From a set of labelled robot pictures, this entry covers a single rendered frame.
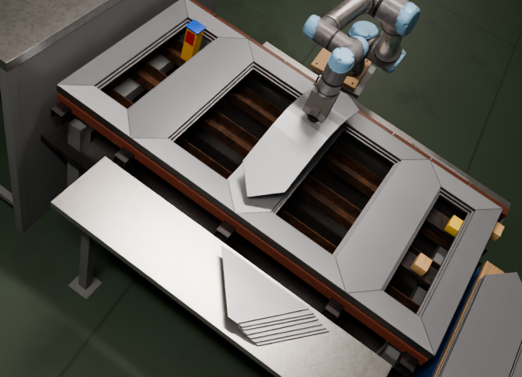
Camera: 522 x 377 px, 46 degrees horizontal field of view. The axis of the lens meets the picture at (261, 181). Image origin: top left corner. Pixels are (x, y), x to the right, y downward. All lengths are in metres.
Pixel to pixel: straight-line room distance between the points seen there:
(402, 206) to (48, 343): 1.50
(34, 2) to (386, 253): 1.47
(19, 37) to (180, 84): 0.59
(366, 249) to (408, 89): 2.14
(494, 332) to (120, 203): 1.32
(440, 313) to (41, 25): 1.62
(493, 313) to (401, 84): 2.18
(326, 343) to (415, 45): 2.85
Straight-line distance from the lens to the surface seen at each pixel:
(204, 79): 2.39
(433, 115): 4.05
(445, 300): 2.18
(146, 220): 2.09
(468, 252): 2.34
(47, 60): 2.23
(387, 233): 2.21
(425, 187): 2.41
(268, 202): 2.10
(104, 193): 2.13
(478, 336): 2.19
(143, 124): 2.20
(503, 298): 2.32
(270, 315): 1.97
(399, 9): 2.35
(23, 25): 2.20
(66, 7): 2.27
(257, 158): 2.08
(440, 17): 4.87
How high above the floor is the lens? 2.53
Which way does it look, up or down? 52 degrees down
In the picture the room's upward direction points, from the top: 25 degrees clockwise
